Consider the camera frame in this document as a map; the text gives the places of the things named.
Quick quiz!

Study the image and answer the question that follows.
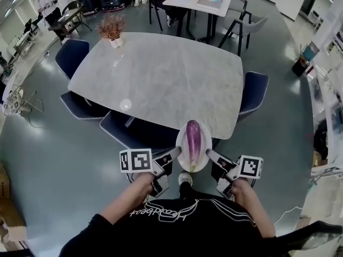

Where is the light square side table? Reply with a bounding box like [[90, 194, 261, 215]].
[[162, 0, 232, 46]]

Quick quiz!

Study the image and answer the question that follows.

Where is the black slim chair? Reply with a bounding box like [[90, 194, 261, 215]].
[[148, 0, 165, 33]]

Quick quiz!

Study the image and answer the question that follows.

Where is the reddish potted plant white pot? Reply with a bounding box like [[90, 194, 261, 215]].
[[95, 14, 127, 49]]

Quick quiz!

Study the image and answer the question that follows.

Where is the black waste bin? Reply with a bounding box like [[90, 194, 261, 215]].
[[291, 57, 312, 78]]

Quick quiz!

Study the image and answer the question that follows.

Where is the purple eggplant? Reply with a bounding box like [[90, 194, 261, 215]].
[[185, 119, 203, 172]]

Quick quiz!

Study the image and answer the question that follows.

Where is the white shelving rack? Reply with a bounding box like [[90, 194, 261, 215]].
[[305, 0, 343, 171]]

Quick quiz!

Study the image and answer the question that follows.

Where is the person's left forearm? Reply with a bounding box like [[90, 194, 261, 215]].
[[98, 173, 156, 225]]

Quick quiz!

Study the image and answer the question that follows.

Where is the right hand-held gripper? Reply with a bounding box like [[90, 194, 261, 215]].
[[205, 148, 264, 199]]

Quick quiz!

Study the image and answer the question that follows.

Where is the black body-mounted monitor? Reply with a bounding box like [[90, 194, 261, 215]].
[[275, 220, 343, 252]]

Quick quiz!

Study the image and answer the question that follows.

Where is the white floor cable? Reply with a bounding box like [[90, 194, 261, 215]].
[[275, 205, 304, 225]]

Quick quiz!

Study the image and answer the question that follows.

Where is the patterned white wire chair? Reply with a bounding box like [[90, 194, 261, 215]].
[[2, 85, 44, 118]]

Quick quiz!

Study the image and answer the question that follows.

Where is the person's right forearm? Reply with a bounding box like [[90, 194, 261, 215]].
[[231, 178, 277, 238]]

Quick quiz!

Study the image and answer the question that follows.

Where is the gray marble dining table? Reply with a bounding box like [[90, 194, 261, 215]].
[[66, 32, 245, 140]]

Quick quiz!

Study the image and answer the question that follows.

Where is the gray book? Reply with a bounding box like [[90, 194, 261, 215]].
[[196, 0, 225, 10]]

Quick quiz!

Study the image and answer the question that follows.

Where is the dark blue chair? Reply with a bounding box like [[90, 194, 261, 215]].
[[237, 71, 270, 123], [99, 110, 183, 155], [54, 39, 90, 81], [59, 90, 112, 122]]

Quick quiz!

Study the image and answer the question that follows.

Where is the person's black printed t-shirt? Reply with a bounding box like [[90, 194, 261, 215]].
[[58, 188, 280, 257]]

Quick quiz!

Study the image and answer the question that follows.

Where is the white oval plate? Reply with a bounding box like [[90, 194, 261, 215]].
[[175, 122, 213, 174]]

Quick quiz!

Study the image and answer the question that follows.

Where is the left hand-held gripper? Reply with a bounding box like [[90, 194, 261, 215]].
[[118, 146, 183, 198]]

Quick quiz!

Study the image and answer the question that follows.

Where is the brown cardboard box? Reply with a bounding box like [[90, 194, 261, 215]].
[[0, 161, 12, 201]]

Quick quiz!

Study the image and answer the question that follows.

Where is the dark small chair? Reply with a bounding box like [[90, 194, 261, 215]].
[[62, 1, 92, 32]]

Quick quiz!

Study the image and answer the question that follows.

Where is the teal picture frame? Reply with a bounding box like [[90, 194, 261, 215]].
[[301, 41, 321, 63]]

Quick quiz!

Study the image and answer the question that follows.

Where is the dark small table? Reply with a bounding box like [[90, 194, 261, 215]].
[[48, 6, 84, 37]]

